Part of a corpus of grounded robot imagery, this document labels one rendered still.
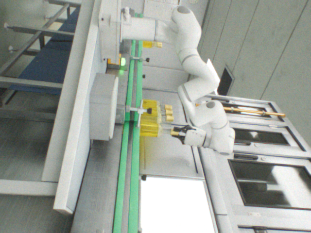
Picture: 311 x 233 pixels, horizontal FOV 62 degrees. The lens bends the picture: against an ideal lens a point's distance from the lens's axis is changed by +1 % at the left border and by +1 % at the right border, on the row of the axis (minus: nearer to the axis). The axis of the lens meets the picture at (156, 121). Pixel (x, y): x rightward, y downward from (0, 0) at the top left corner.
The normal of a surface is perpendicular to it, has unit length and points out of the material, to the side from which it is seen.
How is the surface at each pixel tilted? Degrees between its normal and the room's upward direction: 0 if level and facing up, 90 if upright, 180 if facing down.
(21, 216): 90
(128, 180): 90
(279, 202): 90
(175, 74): 90
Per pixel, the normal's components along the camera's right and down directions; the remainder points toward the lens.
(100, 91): 0.16, -0.79
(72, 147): 0.16, -0.42
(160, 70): 0.04, 0.60
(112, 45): -0.04, 0.90
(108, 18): 0.08, 0.34
